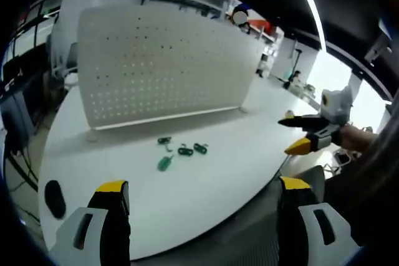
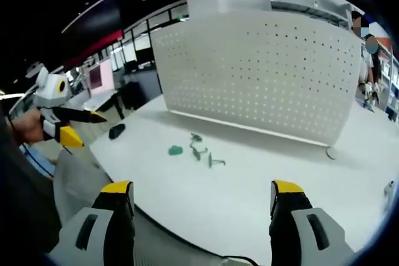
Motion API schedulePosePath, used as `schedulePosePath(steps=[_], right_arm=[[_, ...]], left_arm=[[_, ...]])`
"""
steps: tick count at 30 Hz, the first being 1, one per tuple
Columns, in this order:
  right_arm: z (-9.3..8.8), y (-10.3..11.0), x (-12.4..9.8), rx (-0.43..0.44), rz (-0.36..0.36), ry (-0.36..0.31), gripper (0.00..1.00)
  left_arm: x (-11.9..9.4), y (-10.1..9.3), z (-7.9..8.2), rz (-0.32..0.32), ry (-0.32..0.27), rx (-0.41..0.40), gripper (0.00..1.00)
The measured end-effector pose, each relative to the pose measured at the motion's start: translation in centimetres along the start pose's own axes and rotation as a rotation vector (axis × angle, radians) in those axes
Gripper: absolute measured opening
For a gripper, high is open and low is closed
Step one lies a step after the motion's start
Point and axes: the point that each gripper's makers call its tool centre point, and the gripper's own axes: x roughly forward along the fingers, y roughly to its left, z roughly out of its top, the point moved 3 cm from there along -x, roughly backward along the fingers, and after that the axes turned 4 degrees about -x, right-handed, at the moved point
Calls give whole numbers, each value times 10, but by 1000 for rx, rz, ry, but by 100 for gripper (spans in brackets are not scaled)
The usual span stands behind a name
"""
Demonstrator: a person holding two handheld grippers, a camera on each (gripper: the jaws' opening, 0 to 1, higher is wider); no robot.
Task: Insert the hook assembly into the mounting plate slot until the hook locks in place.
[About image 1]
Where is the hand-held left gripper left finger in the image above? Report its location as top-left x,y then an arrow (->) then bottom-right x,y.
48,180 -> 132,266

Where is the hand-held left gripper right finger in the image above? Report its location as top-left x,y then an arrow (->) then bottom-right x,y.
276,176 -> 362,266

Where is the white perforated mounting plate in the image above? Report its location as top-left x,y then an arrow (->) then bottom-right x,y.
76,6 -> 263,131

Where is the person's right hand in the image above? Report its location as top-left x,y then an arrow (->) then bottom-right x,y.
339,124 -> 380,154

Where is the black kick scooter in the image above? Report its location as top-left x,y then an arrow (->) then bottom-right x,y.
282,48 -> 302,89

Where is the white ceiling light strip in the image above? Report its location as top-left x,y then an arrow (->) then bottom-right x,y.
286,0 -> 327,55

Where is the black oval cable port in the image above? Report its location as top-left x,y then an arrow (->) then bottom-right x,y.
44,180 -> 67,219

